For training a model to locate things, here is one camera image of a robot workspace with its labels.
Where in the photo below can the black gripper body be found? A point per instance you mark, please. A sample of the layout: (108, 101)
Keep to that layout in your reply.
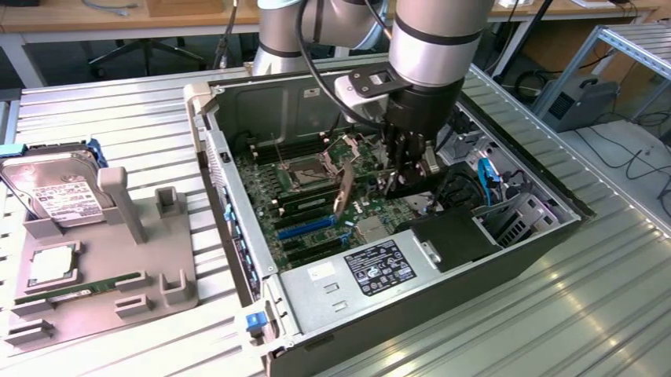
(424, 110)

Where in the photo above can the graphics card with fan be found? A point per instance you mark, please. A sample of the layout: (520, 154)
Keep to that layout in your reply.
(341, 192)

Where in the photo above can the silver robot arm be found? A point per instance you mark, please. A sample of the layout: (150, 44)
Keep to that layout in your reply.
(434, 39)

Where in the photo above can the metal socket cover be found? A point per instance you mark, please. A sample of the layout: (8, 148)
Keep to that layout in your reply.
(342, 151)

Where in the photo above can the perforated metal disk bay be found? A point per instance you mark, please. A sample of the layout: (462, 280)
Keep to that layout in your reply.
(462, 143)

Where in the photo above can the CPU socket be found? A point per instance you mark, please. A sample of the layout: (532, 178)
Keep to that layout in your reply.
(306, 174)

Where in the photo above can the black RAM slot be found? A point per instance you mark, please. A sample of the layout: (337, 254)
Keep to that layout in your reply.
(309, 191)
(288, 141)
(290, 150)

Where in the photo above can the silver chipset heatsink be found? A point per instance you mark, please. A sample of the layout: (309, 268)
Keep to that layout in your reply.
(373, 229)

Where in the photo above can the labelled RAM stick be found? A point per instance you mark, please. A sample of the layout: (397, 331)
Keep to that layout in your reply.
(309, 200)

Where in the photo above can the thin locking lever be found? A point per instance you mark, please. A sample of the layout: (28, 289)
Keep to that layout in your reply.
(278, 151)

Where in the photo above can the black plastic shroud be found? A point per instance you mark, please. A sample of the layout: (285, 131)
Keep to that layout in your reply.
(450, 239)

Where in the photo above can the long black expansion slot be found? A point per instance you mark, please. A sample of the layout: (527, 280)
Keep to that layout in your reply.
(316, 255)
(314, 246)
(298, 221)

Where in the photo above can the green motherboard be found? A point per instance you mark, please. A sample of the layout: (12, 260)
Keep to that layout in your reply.
(258, 184)

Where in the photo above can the blue expansion slot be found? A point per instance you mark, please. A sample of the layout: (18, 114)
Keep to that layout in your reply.
(304, 231)

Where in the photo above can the black stand pole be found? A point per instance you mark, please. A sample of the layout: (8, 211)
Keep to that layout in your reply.
(540, 12)

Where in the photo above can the blue slot retainer clip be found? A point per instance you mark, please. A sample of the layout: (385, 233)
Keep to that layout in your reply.
(228, 212)

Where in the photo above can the wooden desk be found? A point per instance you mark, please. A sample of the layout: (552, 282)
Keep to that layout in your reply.
(565, 12)
(52, 19)

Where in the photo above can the grey power supply unit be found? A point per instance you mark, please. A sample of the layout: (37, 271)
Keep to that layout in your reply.
(314, 310)

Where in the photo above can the open black PC case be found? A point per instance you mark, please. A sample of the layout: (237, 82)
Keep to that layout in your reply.
(418, 334)

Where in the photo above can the blue case latch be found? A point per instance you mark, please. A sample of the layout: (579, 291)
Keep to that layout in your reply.
(253, 320)

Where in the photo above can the black office chair base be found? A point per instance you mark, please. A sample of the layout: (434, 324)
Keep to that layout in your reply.
(149, 47)

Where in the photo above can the grey parts rack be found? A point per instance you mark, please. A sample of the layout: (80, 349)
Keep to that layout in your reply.
(104, 267)

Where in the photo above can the silver hard disk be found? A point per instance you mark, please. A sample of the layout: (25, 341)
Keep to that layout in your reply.
(57, 188)

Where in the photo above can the green RAM stick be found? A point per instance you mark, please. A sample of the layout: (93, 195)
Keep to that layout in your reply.
(78, 289)

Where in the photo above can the silver CPU chip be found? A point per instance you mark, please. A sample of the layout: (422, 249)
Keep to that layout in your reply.
(49, 267)

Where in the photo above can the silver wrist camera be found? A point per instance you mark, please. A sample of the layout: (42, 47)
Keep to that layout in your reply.
(366, 84)

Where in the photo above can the aluminium profile frame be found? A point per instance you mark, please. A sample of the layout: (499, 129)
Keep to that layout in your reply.
(633, 45)

